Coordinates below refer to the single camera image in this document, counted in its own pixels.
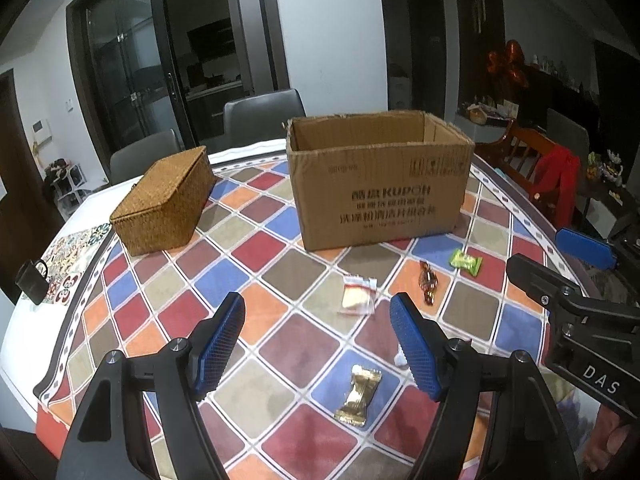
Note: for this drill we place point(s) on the diamond patterned tablecloth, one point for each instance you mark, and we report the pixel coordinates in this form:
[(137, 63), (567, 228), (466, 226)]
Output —
[(280, 270)]

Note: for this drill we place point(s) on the tall grey dining chair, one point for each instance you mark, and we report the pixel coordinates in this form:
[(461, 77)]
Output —
[(262, 117)]

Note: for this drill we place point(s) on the low grey dining chair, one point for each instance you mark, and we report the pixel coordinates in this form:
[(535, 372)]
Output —
[(145, 155)]

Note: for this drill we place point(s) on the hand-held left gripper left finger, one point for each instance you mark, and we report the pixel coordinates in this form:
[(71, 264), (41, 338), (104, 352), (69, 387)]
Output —
[(215, 350)]

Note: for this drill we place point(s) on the black mug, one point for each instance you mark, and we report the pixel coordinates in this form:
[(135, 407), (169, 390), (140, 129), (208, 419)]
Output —
[(31, 282)]

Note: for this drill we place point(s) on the small table with ornaments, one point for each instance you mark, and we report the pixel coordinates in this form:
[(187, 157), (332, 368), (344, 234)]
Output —
[(610, 185)]

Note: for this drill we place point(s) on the brown wooden door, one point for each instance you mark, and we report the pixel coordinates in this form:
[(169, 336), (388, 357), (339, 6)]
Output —
[(20, 170)]

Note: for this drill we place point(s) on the clear white snack packet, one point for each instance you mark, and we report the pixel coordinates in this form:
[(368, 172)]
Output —
[(357, 295)]

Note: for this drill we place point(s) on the brown cardboard box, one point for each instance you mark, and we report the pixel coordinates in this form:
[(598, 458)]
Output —
[(375, 200)]

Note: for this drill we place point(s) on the white shelf unit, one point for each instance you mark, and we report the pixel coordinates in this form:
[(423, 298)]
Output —
[(67, 190)]

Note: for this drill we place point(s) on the grey side chair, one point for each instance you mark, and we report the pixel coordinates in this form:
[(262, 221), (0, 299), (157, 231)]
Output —
[(567, 130)]

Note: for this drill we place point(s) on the person's right hand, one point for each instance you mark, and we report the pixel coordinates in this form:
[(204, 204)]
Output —
[(615, 445)]

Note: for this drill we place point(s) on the silver refrigerator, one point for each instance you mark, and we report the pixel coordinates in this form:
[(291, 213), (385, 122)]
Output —
[(250, 25)]

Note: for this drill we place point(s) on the woven wicker basket with lid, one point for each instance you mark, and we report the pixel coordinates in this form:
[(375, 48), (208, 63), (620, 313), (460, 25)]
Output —
[(160, 200)]

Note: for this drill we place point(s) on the dark sideboard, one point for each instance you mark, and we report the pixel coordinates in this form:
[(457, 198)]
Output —
[(565, 92)]

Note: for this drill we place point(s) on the brown gold candy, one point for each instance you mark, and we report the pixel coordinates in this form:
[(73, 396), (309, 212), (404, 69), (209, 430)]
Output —
[(429, 282)]

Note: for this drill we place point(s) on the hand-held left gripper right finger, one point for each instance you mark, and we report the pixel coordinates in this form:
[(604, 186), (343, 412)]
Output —
[(417, 350)]

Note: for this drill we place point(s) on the white low cabinet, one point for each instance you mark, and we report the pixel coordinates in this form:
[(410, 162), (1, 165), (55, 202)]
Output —
[(487, 117)]

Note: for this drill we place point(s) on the dark interior door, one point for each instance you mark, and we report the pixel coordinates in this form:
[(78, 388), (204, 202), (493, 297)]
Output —
[(425, 45)]

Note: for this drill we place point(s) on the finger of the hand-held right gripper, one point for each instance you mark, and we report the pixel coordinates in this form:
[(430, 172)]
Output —
[(535, 275), (585, 247)]

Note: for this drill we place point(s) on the gold candy packet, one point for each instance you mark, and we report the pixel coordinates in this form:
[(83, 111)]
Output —
[(357, 395)]

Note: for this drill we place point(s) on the green snack packet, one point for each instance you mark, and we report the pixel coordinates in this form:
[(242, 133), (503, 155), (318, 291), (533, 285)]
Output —
[(465, 261)]

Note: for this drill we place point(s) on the wooden chair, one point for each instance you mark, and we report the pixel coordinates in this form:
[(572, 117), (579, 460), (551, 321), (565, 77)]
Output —
[(520, 142)]

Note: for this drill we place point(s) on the red garment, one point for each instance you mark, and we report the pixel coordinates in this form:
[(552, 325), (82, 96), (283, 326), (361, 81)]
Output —
[(560, 180)]

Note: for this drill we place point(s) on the glass sliding door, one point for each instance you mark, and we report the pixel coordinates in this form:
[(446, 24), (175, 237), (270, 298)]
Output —
[(130, 75)]

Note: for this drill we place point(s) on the floral patterned mat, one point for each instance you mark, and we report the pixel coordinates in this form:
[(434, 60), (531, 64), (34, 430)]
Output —
[(75, 260)]

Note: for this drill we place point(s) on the white wall intercom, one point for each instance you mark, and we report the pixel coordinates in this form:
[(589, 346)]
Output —
[(41, 130)]

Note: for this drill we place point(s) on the red foil balloon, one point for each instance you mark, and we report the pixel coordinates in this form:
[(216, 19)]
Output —
[(515, 57)]

